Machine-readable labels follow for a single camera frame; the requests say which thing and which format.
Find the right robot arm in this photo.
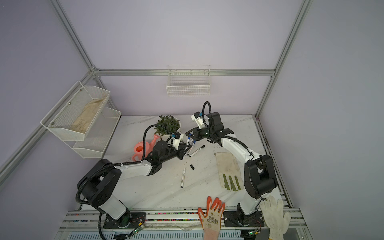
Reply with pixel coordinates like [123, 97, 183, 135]
[186, 112, 281, 225]

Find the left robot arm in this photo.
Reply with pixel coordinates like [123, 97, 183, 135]
[75, 141, 192, 221]

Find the pink watering can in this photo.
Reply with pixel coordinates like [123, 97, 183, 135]
[131, 135, 160, 162]

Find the potted green plant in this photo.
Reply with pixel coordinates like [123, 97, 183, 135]
[155, 115, 181, 141]

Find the beige green-fingered glove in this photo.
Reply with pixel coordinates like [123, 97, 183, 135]
[215, 153, 244, 192]

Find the lower white mesh shelf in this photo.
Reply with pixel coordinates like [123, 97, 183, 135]
[73, 107, 121, 159]

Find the white mesh shelf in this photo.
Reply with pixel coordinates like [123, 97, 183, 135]
[41, 82, 110, 142]
[73, 107, 121, 159]

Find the orange palm work glove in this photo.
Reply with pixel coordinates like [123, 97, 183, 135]
[198, 196, 226, 240]

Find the upper white mesh shelf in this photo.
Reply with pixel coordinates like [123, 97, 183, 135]
[41, 82, 110, 142]

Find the white cotton glove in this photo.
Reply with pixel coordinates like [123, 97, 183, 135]
[260, 195, 292, 240]

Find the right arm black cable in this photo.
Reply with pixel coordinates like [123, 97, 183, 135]
[201, 101, 271, 205]

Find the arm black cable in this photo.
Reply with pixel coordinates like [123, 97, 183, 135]
[201, 101, 271, 205]
[74, 124, 175, 240]

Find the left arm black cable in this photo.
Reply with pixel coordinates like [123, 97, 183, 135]
[74, 124, 175, 240]

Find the white wire wall basket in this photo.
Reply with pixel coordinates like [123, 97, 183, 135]
[166, 65, 211, 97]

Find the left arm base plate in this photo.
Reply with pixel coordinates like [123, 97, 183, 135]
[103, 212, 147, 229]

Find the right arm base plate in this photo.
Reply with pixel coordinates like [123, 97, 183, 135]
[224, 211, 265, 228]

